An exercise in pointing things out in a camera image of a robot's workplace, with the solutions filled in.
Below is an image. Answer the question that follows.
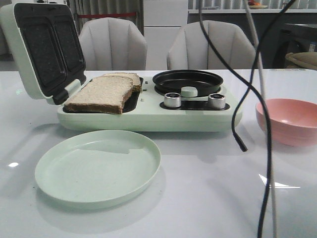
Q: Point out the bread slice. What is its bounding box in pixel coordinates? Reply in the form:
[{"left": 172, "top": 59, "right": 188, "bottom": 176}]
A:
[
  {"left": 64, "top": 75, "right": 133, "bottom": 114},
  {"left": 104, "top": 72, "right": 142, "bottom": 92}
]

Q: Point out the pink bowl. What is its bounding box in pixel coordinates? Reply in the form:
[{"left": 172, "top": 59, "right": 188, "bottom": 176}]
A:
[{"left": 265, "top": 98, "right": 317, "bottom": 147}]

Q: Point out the green breakfast maker lid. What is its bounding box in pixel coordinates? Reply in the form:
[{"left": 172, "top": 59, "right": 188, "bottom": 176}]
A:
[{"left": 0, "top": 2, "right": 86, "bottom": 105}]

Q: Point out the green breakfast maker base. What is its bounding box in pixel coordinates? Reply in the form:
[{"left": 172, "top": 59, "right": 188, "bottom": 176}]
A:
[{"left": 57, "top": 71, "right": 238, "bottom": 132}]

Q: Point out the left silver control knob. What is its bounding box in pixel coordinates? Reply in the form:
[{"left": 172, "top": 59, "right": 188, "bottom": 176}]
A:
[{"left": 163, "top": 92, "right": 181, "bottom": 108}]

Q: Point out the silver control knob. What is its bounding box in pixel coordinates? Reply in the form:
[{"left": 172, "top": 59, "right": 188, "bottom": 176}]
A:
[
  {"left": 163, "top": 92, "right": 181, "bottom": 108},
  {"left": 208, "top": 93, "right": 226, "bottom": 110}
]

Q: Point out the black round frying pan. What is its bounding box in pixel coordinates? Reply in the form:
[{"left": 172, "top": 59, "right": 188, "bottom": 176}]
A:
[{"left": 153, "top": 69, "right": 223, "bottom": 97}]

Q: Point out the right silver control knob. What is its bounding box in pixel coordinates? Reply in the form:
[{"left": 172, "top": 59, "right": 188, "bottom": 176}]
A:
[{"left": 208, "top": 93, "right": 226, "bottom": 110}]

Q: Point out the right grey upholstered chair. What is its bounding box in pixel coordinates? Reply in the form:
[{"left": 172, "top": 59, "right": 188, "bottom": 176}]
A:
[{"left": 166, "top": 20, "right": 256, "bottom": 70}]

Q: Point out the grey upholstered chair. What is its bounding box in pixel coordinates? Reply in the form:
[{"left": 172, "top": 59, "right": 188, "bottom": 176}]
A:
[
  {"left": 79, "top": 18, "right": 147, "bottom": 70},
  {"left": 166, "top": 20, "right": 256, "bottom": 70}
]

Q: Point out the light green plate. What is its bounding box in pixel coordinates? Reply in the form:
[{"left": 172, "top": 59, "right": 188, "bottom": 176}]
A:
[{"left": 35, "top": 130, "right": 161, "bottom": 209}]

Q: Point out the left grey upholstered chair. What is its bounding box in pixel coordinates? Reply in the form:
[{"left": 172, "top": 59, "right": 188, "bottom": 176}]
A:
[{"left": 79, "top": 18, "right": 147, "bottom": 70}]

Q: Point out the white cabinet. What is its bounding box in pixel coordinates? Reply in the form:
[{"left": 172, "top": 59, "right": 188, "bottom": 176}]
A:
[{"left": 143, "top": 0, "right": 188, "bottom": 70}]

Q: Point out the red barrier belt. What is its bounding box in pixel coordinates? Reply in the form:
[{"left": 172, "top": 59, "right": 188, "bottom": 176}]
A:
[{"left": 77, "top": 12, "right": 138, "bottom": 19}]

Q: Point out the dark grey counter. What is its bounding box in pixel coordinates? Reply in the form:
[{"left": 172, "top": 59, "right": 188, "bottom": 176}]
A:
[{"left": 202, "top": 9, "right": 317, "bottom": 68}]

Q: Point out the fruit plate on counter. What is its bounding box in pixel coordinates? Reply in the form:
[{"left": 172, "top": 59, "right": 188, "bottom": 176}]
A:
[{"left": 248, "top": 0, "right": 268, "bottom": 9}]

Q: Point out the tan cushion at right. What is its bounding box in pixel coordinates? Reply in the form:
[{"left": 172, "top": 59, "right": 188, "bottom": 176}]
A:
[{"left": 285, "top": 52, "right": 317, "bottom": 70}]

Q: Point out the white cable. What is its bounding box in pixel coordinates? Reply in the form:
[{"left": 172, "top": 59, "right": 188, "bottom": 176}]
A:
[{"left": 242, "top": 0, "right": 278, "bottom": 238}]

